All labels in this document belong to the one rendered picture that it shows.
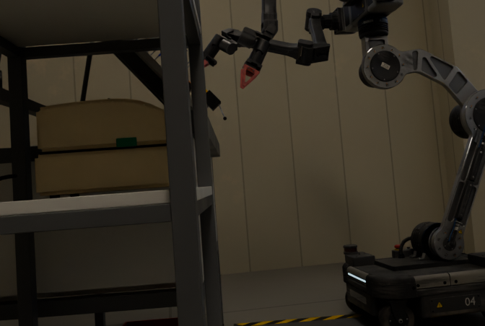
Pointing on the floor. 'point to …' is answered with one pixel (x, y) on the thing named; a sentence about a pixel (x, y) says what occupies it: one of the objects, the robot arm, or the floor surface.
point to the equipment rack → (27, 273)
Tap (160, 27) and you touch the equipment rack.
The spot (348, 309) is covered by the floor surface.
